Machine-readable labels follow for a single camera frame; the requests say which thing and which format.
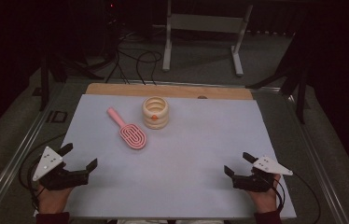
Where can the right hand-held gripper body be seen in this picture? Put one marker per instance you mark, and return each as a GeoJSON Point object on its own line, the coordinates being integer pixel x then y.
{"type": "Point", "coordinates": [256, 182]}

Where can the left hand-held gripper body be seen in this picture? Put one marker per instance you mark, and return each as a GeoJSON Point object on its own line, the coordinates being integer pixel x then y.
{"type": "Point", "coordinates": [49, 161]}

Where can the pink hairbrush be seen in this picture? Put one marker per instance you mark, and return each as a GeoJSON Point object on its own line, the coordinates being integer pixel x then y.
{"type": "Point", "coordinates": [132, 136]}

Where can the cream ribbed holder cup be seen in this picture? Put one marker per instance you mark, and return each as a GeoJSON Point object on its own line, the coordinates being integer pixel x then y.
{"type": "Point", "coordinates": [155, 122]}

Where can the person's right hand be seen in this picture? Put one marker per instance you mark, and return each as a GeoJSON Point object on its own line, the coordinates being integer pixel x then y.
{"type": "Point", "coordinates": [266, 200]}

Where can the person's left hand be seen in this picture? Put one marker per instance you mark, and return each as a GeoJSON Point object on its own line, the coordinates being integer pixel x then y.
{"type": "Point", "coordinates": [53, 200]}

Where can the white table sheet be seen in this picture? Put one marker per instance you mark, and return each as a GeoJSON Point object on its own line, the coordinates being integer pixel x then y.
{"type": "Point", "coordinates": [178, 174]}

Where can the black tripod stand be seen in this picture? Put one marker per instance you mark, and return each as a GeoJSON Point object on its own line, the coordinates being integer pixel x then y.
{"type": "Point", "coordinates": [44, 84]}

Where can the black angled stand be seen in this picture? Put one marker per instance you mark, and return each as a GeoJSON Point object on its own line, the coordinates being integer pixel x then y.
{"type": "Point", "coordinates": [301, 93]}

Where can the white metal stand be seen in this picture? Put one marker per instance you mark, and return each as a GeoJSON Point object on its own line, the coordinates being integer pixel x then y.
{"type": "Point", "coordinates": [206, 23]}

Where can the dark device with red light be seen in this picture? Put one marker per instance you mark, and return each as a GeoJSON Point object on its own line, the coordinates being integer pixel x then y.
{"type": "Point", "coordinates": [111, 5]}

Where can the metal floor rail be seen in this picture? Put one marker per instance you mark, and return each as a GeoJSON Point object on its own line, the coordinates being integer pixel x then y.
{"type": "Point", "coordinates": [14, 165]}
{"type": "Point", "coordinates": [318, 174]}

